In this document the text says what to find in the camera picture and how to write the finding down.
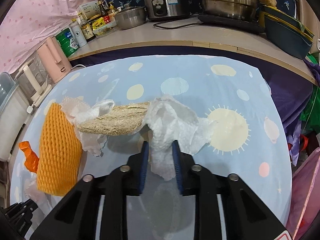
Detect small orange plastic wrapper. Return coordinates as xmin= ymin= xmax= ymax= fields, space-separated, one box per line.
xmin=19 ymin=141 xmax=40 ymax=174

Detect yellow label seasoning packet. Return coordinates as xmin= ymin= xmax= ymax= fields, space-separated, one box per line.
xmin=91 ymin=17 xmax=105 ymax=32

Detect pink dotted curtain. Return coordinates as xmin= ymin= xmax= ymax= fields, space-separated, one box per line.
xmin=0 ymin=0 xmax=103 ymax=74

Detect dark blue plastic basin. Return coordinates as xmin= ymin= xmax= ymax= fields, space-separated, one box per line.
xmin=259 ymin=4 xmax=315 ymax=59

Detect yellow capped seasoning bottle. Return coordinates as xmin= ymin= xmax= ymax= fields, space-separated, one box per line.
xmin=108 ymin=2 xmax=119 ymax=20

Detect large steel steamer pot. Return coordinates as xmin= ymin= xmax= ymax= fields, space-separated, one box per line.
xmin=197 ymin=0 xmax=259 ymax=22

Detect green stacked cans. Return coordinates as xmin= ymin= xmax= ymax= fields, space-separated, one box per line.
xmin=55 ymin=27 xmax=78 ymax=58

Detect folded orange foam net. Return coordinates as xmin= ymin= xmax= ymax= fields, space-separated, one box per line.
xmin=37 ymin=102 xmax=83 ymax=197

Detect black power cable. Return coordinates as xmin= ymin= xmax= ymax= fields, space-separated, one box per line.
xmin=153 ymin=20 xmax=203 ymax=30

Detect clear plastic bag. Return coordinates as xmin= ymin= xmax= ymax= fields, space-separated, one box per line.
xmin=24 ymin=172 xmax=54 ymax=218

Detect blue dotted tablecloth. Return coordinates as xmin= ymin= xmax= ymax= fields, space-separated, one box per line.
xmin=10 ymin=54 xmax=293 ymax=240

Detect white bin with clear lid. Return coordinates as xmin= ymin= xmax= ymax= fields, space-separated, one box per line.
xmin=0 ymin=72 xmax=32 ymax=162

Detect steel rice cooker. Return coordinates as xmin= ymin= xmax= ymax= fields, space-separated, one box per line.
xmin=140 ymin=0 xmax=194 ymax=22

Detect black induction cooker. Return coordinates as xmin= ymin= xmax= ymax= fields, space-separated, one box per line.
xmin=197 ymin=14 xmax=265 ymax=34

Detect bin with pink liner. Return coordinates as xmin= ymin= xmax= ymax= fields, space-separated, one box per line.
xmin=285 ymin=146 xmax=320 ymax=235

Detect soy sauce bottle white label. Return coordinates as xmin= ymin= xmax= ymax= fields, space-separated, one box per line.
xmin=79 ymin=12 xmax=95 ymax=43

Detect brown loofah pad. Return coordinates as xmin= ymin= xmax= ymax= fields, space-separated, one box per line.
xmin=76 ymin=101 xmax=152 ymax=136

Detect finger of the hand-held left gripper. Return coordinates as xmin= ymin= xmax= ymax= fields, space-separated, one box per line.
xmin=4 ymin=199 xmax=38 ymax=221

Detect purple cloth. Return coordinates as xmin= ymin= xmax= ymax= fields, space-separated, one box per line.
xmin=304 ymin=59 xmax=320 ymax=85

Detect white printed box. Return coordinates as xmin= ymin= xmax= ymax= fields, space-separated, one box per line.
xmin=76 ymin=1 xmax=100 ymax=18

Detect dark slim sauce bottle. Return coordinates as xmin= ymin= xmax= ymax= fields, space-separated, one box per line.
xmin=98 ymin=0 xmax=108 ymax=18

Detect white plastic bottle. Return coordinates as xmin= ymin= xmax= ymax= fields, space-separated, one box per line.
xmin=70 ymin=19 xmax=87 ymax=48

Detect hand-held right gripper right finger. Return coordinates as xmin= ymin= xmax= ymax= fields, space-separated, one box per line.
xmin=171 ymin=140 xmax=288 ymax=240

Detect white glass kettle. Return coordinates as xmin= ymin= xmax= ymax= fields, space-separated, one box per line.
xmin=14 ymin=57 xmax=52 ymax=105

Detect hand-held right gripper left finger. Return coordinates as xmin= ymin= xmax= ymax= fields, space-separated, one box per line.
xmin=30 ymin=140 xmax=150 ymax=240

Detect clear plastic food container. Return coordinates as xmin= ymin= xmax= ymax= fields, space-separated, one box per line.
xmin=94 ymin=26 xmax=118 ymax=38

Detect small steel lidded pot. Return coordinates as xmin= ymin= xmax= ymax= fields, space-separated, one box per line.
xmin=114 ymin=3 xmax=147 ymax=30

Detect light wooden counter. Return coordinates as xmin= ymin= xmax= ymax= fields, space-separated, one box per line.
xmin=68 ymin=17 xmax=320 ymax=85

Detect green plastic bag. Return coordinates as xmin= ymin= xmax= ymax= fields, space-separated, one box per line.
xmin=299 ymin=52 xmax=320 ymax=130

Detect pink electric kettle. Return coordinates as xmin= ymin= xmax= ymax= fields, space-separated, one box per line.
xmin=37 ymin=36 xmax=73 ymax=83

